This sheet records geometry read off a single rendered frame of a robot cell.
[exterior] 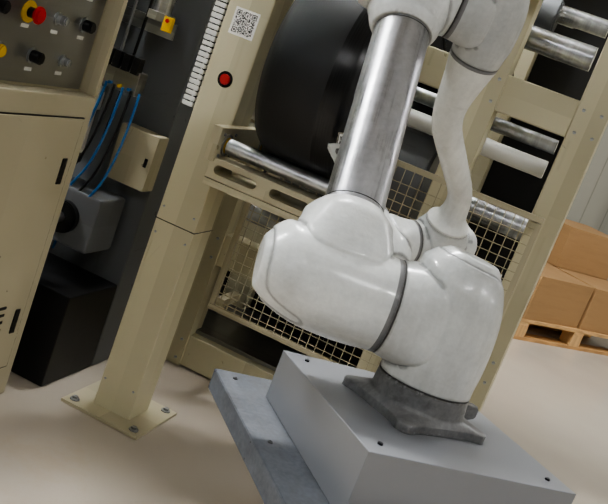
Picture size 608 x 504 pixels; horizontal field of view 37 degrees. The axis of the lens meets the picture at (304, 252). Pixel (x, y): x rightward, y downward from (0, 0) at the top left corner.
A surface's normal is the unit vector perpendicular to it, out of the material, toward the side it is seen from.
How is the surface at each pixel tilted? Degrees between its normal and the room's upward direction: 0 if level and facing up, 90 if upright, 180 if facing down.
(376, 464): 90
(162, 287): 90
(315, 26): 68
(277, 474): 0
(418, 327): 87
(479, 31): 116
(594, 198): 90
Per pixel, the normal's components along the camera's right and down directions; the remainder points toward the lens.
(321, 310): -0.13, 0.50
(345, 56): -0.22, -0.11
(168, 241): -0.31, 0.11
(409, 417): 0.29, -0.87
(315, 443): -0.88, -0.25
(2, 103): 0.88, 0.40
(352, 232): 0.21, -0.41
